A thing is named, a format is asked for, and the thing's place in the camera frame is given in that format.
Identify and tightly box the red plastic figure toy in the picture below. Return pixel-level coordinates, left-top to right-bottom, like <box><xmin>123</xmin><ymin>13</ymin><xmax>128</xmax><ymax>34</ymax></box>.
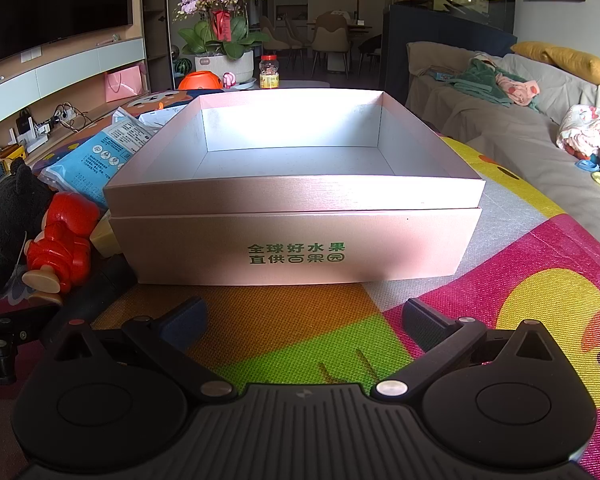
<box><xmin>22</xmin><ymin>192</ymin><xmax>100</xmax><ymax>295</ymax></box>

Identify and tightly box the black plush toy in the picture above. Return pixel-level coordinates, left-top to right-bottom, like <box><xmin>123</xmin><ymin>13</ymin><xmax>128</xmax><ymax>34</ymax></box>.
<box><xmin>0</xmin><ymin>158</ymin><xmax>55</xmax><ymax>295</ymax></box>

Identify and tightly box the colourful play mat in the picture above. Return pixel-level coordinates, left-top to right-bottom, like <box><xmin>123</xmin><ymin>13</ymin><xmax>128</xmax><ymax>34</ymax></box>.
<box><xmin>0</xmin><ymin>90</ymin><xmax>600</xmax><ymax>480</ymax></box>

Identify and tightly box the pink cardboard box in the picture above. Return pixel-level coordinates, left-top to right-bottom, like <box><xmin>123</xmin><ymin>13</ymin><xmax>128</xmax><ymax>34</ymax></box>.
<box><xmin>105</xmin><ymin>88</ymin><xmax>484</xmax><ymax>286</ymax></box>

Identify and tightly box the grey covered sofa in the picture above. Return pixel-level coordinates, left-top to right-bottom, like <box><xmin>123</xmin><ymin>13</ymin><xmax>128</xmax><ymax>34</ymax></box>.
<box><xmin>406</xmin><ymin>41</ymin><xmax>600</xmax><ymax>242</ymax></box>

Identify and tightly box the pink paper bag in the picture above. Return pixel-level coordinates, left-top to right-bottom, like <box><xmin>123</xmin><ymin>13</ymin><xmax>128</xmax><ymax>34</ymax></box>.
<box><xmin>105</xmin><ymin>65</ymin><xmax>144</xmax><ymax>103</ymax></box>

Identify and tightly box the white floral cloth pile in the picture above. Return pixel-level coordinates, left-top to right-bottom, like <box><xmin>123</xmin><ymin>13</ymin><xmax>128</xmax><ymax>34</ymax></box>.
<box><xmin>555</xmin><ymin>104</ymin><xmax>600</xmax><ymax>172</ymax></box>

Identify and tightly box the red lid plastic jar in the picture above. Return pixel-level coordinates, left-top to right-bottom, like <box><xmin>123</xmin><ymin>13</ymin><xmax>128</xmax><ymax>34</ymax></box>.
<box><xmin>259</xmin><ymin>54</ymin><xmax>279</xmax><ymax>89</ymax></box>

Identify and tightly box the green clothes pile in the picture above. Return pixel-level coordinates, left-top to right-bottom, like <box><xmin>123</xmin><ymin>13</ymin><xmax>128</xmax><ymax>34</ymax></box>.
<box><xmin>428</xmin><ymin>58</ymin><xmax>541</xmax><ymax>108</ymax></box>

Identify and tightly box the pink orchid potted plant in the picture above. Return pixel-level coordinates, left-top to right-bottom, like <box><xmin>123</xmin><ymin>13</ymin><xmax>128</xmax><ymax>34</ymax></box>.
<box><xmin>174</xmin><ymin>0</ymin><xmax>271</xmax><ymax>84</ymax></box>

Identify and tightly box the yellow pillow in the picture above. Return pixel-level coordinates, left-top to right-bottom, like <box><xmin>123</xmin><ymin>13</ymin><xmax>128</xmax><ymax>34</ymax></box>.
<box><xmin>512</xmin><ymin>41</ymin><xmax>600</xmax><ymax>84</ymax></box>

